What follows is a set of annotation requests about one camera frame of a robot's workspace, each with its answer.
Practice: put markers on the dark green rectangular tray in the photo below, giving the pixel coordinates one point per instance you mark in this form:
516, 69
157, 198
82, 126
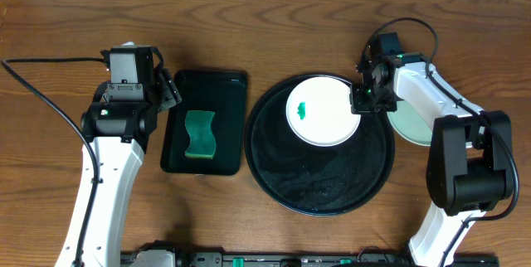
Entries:
222, 92

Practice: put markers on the white plate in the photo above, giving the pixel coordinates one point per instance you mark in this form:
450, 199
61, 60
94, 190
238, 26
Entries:
318, 111

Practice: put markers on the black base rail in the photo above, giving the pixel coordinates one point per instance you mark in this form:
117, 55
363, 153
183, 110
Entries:
163, 253

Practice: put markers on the round black tray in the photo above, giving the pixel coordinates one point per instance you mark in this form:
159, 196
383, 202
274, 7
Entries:
312, 180

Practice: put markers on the green wavy sponge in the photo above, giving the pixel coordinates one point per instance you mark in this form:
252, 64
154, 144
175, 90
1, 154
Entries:
202, 142

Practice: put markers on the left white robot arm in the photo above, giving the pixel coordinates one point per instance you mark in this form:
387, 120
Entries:
116, 129

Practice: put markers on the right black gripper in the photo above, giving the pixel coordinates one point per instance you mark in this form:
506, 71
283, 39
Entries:
358, 105

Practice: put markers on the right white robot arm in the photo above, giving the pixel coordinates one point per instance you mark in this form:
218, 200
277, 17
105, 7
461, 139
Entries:
471, 174

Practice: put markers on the pale green plate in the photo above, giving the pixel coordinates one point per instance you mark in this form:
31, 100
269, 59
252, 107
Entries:
410, 125

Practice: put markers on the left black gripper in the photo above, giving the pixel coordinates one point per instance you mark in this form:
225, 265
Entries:
167, 90

